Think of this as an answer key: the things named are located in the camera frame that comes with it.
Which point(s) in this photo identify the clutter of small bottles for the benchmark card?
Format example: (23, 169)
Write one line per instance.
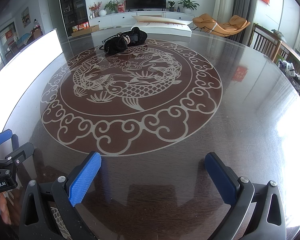
(293, 75)

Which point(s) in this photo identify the cardboard boxes with red packs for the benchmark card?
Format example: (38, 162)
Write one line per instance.
(83, 28)

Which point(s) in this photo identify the red flower branches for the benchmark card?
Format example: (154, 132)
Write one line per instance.
(95, 8)

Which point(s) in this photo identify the person's left hand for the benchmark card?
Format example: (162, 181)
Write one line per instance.
(5, 207)

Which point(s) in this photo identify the black television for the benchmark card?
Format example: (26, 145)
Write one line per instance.
(145, 0)

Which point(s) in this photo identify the large leafy potted plant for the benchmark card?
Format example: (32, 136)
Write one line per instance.
(188, 4)

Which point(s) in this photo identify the red door poster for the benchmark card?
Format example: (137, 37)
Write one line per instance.
(10, 35)

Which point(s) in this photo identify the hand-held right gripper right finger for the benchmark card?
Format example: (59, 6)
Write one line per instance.
(221, 180)

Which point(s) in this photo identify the framed wall picture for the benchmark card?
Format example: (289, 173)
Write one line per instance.
(25, 17)

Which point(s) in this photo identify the gold bangles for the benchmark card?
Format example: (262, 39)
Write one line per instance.
(126, 39)

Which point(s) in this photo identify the dark wooden chair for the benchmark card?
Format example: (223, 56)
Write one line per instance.
(265, 41)

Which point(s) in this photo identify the wooden sideboard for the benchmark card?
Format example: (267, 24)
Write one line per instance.
(293, 53)

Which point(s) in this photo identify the orange lounge chair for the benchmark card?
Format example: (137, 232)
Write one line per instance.
(225, 25)

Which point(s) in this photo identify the small green potted plant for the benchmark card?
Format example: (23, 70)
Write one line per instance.
(171, 5)

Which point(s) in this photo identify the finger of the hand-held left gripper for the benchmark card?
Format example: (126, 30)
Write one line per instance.
(20, 153)
(1, 137)

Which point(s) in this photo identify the grey white curtain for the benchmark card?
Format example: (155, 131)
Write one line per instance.
(231, 7)

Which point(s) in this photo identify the white round vase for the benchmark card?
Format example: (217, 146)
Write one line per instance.
(102, 12)

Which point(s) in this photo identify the dark glass display cabinet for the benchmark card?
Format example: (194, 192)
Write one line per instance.
(72, 7)

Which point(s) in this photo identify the white television cabinet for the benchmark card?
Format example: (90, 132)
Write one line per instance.
(115, 18)

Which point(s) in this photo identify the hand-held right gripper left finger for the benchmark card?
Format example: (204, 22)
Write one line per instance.
(85, 180)

